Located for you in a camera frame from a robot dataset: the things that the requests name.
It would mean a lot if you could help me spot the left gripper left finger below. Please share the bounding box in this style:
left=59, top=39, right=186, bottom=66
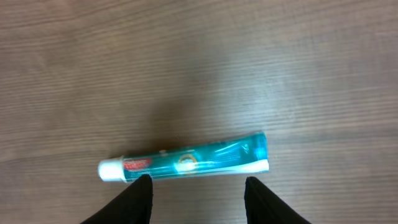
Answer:
left=81, top=174, right=153, bottom=224

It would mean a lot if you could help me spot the teal toothpaste tube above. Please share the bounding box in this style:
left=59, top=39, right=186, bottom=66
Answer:
left=98, top=132, right=269, bottom=183

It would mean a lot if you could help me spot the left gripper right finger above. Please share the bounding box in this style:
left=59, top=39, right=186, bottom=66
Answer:
left=244, top=177, right=310, bottom=224

